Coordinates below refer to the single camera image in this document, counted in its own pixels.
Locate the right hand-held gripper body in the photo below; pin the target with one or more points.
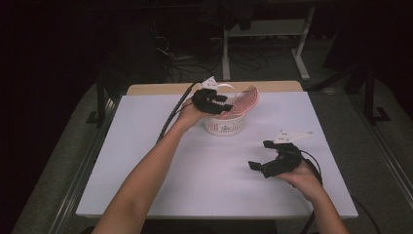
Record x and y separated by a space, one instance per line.
285 159

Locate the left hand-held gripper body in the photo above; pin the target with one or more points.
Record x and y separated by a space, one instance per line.
204 99

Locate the white plastic basket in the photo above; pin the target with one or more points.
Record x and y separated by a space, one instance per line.
224 127

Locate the pink hairbrush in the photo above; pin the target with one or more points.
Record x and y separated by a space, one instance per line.
245 100

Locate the person's left hand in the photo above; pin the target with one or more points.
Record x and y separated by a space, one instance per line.
188 115

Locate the person's right hand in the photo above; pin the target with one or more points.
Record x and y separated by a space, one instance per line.
303 180

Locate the white metal stand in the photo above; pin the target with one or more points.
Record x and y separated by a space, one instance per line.
266 27

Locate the dark metal stand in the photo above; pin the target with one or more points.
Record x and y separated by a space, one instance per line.
370 97
100 104

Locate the metal frame rail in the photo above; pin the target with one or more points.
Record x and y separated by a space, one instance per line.
81 175
386 152

